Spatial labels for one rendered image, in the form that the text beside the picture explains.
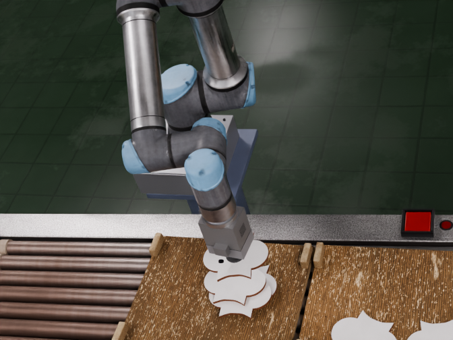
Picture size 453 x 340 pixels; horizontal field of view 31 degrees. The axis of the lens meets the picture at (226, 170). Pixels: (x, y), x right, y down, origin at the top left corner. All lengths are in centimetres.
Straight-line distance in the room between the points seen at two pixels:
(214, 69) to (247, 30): 229
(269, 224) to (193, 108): 37
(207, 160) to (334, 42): 256
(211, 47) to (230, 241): 50
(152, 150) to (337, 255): 53
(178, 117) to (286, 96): 172
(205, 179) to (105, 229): 67
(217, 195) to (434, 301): 54
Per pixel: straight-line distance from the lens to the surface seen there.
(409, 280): 187
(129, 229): 218
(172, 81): 213
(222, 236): 172
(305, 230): 203
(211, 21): 190
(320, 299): 187
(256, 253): 181
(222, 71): 204
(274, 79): 395
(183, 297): 195
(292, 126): 367
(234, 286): 189
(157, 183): 226
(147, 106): 172
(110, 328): 199
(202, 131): 169
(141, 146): 170
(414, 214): 200
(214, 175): 159
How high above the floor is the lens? 245
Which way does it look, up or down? 44 degrees down
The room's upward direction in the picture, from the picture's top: 18 degrees counter-clockwise
